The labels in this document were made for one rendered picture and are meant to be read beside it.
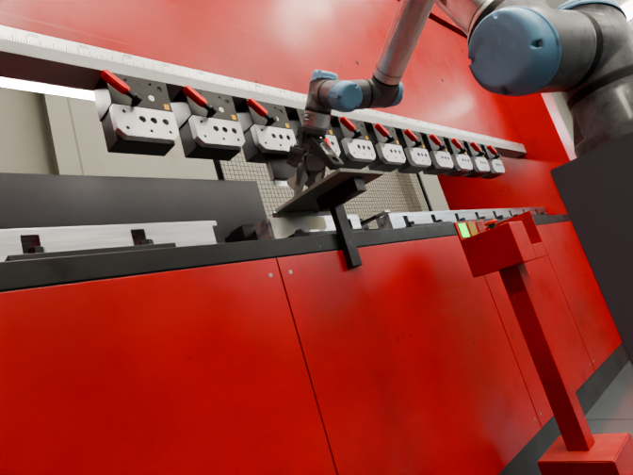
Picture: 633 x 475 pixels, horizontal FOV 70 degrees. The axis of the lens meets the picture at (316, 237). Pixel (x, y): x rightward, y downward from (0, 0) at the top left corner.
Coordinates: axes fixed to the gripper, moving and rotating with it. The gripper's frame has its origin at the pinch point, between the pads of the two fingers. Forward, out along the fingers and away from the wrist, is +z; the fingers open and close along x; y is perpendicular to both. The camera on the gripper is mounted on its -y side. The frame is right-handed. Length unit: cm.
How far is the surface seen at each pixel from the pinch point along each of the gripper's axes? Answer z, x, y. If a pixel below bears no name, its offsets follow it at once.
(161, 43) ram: -33, 34, 29
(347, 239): 5.8, 1.8, -19.5
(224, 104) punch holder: -21.6, 19.0, 19.4
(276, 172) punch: -5.1, 4.2, 10.0
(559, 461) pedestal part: 53, -38, -77
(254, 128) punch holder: -16.5, 10.6, 15.3
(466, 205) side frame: 19, -215, 50
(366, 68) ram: -45, -60, 38
